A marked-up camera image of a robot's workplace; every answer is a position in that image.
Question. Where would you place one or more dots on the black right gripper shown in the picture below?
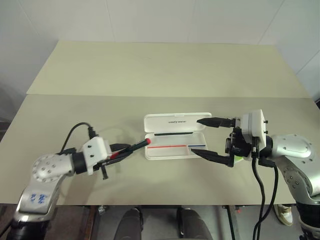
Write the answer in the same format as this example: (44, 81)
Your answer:
(237, 143)

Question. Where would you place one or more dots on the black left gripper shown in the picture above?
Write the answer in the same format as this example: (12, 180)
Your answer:
(105, 175)

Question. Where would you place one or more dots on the red and black marker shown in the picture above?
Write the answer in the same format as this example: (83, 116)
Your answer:
(136, 146)

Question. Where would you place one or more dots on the white pencil case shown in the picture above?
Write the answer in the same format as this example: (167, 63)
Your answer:
(172, 152)

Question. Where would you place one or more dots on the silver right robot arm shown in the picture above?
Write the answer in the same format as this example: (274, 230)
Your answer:
(292, 150)

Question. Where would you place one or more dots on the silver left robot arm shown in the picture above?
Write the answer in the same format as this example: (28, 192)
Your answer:
(42, 172)

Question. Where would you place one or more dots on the small green object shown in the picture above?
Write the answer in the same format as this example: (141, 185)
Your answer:
(238, 159)

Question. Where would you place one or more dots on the dark rounded shape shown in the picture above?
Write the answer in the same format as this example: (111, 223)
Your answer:
(131, 225)
(192, 225)

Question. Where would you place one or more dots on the white sneaker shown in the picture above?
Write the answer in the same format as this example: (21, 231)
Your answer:
(283, 215)

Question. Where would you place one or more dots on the dark furniture piece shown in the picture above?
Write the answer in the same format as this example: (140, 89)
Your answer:
(318, 101)

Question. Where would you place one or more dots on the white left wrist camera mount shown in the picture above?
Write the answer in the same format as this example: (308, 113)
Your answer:
(96, 150)

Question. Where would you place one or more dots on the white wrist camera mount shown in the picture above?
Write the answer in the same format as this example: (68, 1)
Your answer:
(96, 150)
(257, 127)

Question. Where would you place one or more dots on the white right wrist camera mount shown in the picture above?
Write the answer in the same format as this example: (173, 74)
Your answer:
(257, 127)

